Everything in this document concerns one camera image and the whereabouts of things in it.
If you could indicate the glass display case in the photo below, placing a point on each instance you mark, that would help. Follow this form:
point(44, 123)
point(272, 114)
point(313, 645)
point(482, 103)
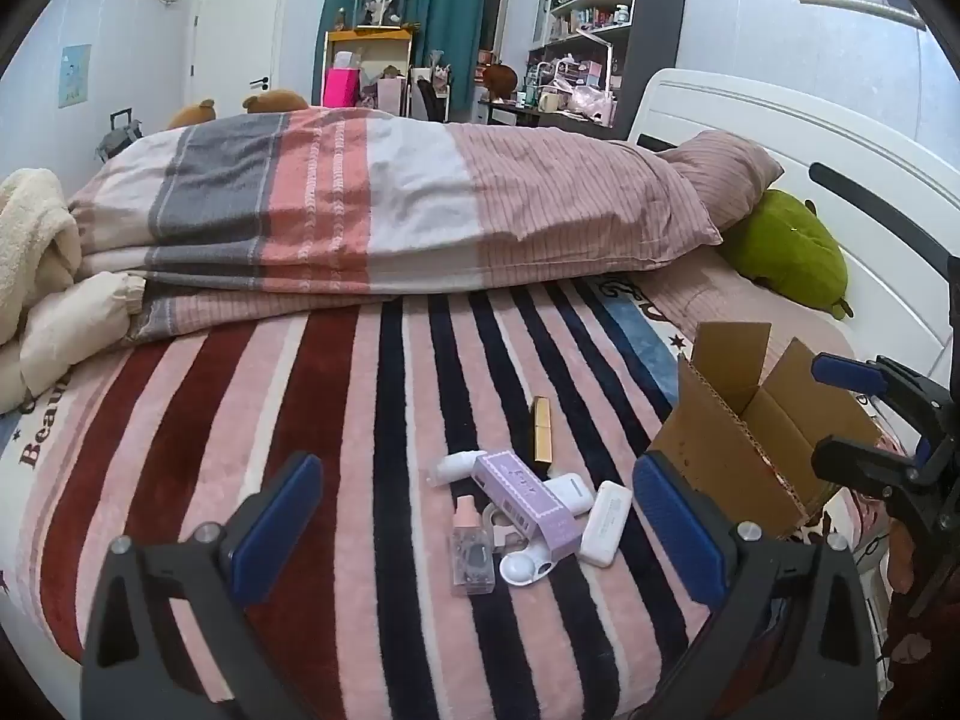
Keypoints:
point(381, 0)

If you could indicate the bright pink box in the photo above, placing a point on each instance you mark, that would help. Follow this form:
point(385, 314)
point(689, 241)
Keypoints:
point(342, 87)

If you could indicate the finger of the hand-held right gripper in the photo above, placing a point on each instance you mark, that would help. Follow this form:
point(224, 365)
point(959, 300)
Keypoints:
point(840, 371)
point(855, 457)

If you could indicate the brown cardboard box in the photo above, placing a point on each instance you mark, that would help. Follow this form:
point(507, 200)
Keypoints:
point(720, 457)

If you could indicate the white bed headboard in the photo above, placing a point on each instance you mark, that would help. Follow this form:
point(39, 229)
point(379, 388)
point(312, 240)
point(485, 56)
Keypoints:
point(840, 142)

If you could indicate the green plush toy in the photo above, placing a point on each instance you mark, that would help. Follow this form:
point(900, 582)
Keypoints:
point(791, 255)

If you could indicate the blue wall poster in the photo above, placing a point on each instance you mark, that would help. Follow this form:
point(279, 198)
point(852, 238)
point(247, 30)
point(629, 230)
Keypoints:
point(75, 75)

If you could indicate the gold lipstick tube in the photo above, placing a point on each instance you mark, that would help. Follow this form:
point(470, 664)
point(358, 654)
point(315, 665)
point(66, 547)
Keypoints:
point(541, 431)

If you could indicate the striped pink plush blanket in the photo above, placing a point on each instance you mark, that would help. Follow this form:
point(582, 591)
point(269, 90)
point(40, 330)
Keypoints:
point(360, 427)

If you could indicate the white round case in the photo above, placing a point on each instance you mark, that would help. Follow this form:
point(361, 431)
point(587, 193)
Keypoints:
point(521, 568)

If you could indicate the yellow shelf unit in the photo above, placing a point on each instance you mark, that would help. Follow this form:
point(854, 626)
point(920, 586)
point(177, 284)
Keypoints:
point(367, 36)

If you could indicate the window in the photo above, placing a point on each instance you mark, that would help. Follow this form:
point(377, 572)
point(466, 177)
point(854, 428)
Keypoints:
point(499, 0)

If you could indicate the flat pink pillow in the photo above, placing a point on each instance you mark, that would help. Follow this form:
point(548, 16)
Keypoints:
point(750, 300)

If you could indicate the white rectangular case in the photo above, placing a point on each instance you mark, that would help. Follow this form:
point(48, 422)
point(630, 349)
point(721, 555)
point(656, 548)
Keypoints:
point(606, 525)

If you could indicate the pink striped pillow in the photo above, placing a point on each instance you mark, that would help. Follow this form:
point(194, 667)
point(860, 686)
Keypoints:
point(724, 169)

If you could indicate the white rounded case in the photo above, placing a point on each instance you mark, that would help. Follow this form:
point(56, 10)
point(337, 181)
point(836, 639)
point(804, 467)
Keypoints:
point(574, 493)

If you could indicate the dark cluttered bookshelf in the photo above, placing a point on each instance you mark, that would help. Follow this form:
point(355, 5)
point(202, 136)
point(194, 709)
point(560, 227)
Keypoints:
point(592, 7)

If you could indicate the grey suitcase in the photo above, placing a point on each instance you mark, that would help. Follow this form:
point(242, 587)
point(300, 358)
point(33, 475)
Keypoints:
point(120, 136)

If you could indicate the cream fleece blanket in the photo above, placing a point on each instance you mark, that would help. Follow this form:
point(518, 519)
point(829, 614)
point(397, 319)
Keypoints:
point(37, 277)

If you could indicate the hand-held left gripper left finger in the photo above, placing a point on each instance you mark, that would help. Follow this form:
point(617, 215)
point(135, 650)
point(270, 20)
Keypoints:
point(274, 532)

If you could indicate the brown teddy bear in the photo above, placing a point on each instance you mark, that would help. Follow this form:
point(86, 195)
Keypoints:
point(274, 101)
point(193, 114)

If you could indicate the dark desk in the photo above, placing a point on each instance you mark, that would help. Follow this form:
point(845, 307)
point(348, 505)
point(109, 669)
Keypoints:
point(517, 114)

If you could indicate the clear bottle with pink cap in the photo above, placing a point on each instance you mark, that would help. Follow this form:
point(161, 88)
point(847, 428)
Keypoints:
point(471, 559)

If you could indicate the brown round wig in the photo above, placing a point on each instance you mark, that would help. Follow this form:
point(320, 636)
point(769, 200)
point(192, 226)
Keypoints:
point(499, 81)

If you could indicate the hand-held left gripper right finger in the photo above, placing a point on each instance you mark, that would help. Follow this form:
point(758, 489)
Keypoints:
point(675, 532)

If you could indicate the white door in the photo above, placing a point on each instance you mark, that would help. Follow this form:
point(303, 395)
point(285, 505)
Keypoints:
point(236, 45)

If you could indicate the small white bottle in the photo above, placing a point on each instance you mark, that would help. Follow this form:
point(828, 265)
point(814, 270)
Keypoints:
point(457, 467)

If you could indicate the purple rectangular carton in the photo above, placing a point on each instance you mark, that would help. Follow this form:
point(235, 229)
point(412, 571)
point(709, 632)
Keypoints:
point(525, 502)

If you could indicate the pink grey checked duvet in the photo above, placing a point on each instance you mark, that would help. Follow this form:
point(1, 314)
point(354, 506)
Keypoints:
point(390, 195)

